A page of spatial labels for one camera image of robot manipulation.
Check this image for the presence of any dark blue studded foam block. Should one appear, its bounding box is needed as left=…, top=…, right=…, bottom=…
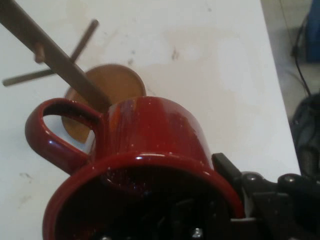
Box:
left=307, top=0, right=320, bottom=63

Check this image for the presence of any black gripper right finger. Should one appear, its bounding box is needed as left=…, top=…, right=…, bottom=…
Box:
left=211, top=152, right=320, bottom=240

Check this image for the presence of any red speckled ceramic mug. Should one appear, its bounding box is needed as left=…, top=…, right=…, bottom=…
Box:
left=24, top=95, right=245, bottom=240

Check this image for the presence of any black floor cable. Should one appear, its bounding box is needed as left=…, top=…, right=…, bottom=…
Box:
left=290, top=13, right=313, bottom=97

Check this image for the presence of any black mesh bag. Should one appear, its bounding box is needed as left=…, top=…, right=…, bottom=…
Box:
left=291, top=91, right=320, bottom=177

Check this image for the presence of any dark wooden mug tree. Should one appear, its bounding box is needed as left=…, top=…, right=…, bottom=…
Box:
left=0, top=0, right=147, bottom=144

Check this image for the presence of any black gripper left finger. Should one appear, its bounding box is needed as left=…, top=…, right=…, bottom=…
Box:
left=99, top=194, right=218, bottom=240

